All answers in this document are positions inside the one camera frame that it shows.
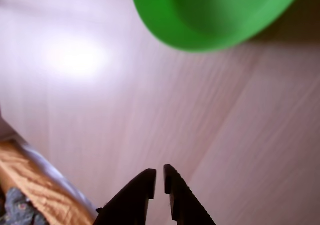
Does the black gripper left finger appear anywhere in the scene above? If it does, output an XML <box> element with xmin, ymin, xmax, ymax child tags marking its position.
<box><xmin>92</xmin><ymin>168</ymin><xmax>157</xmax><ymax>225</ymax></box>

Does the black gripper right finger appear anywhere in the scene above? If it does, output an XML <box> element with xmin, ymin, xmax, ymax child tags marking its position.
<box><xmin>163</xmin><ymin>164</ymin><xmax>217</xmax><ymax>225</ymax></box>

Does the green plastic bowl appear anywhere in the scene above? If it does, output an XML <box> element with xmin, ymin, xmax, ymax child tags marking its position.
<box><xmin>129</xmin><ymin>0</ymin><xmax>306</xmax><ymax>54</ymax></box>

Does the grey floral fabric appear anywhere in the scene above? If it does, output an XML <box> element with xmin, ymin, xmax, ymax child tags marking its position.
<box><xmin>0</xmin><ymin>186</ymin><xmax>48</xmax><ymax>225</ymax></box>

